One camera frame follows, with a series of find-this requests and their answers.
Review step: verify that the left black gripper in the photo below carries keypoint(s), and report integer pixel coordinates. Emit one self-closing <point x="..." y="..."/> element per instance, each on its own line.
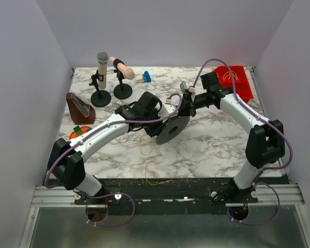
<point x="155" y="128"/>

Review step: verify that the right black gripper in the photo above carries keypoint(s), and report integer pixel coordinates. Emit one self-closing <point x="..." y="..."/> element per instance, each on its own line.
<point x="191" y="106"/>

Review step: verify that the black cable spool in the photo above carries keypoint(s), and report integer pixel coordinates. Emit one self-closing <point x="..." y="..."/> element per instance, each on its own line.
<point x="172" y="128"/>

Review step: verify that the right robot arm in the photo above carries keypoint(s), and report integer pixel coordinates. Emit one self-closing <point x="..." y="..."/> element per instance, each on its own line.
<point x="264" y="145"/>

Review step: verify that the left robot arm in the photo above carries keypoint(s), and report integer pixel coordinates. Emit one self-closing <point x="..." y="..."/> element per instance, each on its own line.
<point x="67" y="158"/>

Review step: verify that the blue and white block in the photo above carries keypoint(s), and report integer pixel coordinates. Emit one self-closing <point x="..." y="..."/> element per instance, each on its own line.
<point x="142" y="78"/>

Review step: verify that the red plastic bin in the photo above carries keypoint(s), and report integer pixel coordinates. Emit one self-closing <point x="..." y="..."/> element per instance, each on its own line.
<point x="242" y="85"/>

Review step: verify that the pink wooden microphone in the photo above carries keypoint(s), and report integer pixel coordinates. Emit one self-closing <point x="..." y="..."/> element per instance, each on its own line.
<point x="127" y="72"/>

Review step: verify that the brown wooden metronome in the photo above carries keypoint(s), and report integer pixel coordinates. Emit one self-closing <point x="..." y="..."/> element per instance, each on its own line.
<point x="81" y="112"/>

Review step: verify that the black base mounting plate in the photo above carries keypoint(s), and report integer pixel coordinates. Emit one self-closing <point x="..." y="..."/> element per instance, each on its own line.
<point x="179" y="196"/>

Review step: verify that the green toy block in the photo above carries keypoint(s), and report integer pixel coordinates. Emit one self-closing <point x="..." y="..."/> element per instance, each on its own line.
<point x="78" y="130"/>

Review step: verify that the orange curved track piece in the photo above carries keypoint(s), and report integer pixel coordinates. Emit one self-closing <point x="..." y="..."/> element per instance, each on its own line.
<point x="84" y="128"/>

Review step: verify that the grey mesh microphone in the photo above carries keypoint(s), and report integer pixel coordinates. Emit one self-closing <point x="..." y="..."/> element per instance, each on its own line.
<point x="102" y="58"/>

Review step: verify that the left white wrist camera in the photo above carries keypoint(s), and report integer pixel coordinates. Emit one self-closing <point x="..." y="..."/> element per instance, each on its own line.
<point x="167" y="111"/>

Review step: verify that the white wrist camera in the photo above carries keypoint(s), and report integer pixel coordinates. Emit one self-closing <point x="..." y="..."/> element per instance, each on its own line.
<point x="167" y="111"/>
<point x="187" y="87"/>

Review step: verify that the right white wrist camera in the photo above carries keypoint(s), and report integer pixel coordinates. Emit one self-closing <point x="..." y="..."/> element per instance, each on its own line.
<point x="187" y="87"/>

